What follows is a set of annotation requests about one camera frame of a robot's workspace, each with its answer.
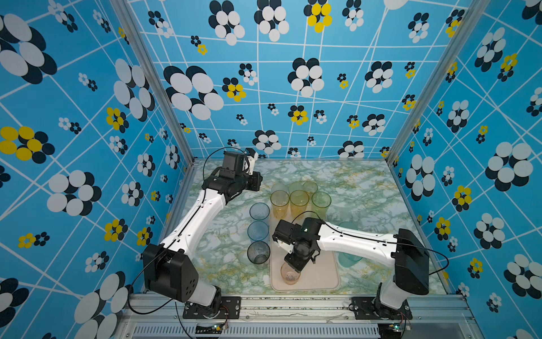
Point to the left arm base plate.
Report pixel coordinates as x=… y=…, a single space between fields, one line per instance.
x=228 y=307

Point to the aluminium corner post left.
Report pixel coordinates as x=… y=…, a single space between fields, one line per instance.
x=128 y=23

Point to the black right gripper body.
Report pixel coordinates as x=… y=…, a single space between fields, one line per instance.
x=296 y=258

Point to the frosted pink glass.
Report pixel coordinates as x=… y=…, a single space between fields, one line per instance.
x=289 y=275

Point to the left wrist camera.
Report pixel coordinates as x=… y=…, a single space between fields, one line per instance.
x=238 y=163

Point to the blue clear glass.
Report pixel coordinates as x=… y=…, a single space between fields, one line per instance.
x=258 y=231

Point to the teal glass right lower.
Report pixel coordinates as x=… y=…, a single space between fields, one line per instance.
x=348 y=260

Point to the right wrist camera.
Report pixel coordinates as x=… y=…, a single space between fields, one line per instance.
x=287 y=233

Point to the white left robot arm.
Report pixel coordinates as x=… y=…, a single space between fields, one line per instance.
x=167 y=267

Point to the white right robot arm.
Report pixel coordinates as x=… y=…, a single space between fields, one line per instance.
x=402 y=252

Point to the aluminium corner post right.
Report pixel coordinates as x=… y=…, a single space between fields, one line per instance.
x=471 y=19

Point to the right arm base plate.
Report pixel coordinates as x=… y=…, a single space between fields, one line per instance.
x=368 y=308

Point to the frosted white glass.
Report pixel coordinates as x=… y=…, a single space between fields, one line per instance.
x=279 y=187

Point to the green circuit board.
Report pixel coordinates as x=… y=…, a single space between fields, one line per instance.
x=391 y=331
x=210 y=329

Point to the teal clear glass left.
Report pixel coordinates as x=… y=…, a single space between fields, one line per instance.
x=260 y=212

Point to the teal glass right upper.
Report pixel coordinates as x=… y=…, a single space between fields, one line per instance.
x=349 y=226

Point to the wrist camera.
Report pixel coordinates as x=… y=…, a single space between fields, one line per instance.
x=238 y=163
x=287 y=233

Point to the green clear glass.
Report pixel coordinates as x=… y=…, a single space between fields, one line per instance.
x=321 y=202

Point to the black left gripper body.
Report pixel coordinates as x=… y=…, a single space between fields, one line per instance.
x=252 y=181

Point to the dark grey clear glass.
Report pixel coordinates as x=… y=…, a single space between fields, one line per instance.
x=258 y=253

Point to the green circuit board right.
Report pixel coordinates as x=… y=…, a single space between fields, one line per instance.
x=391 y=331

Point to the yellow glass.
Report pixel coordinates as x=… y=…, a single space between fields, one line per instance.
x=299 y=201
x=280 y=204

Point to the aluminium corner post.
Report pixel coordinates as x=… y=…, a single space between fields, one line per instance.
x=128 y=23
x=471 y=19

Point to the green circuit board left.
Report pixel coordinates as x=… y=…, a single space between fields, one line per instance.
x=210 y=329

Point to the olive clear small glass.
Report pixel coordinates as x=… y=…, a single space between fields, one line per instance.
x=310 y=188

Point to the beige rectangular tray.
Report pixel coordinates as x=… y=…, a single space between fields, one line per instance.
x=323 y=275

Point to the aluminium front rail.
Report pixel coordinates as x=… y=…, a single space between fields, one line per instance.
x=301 y=316

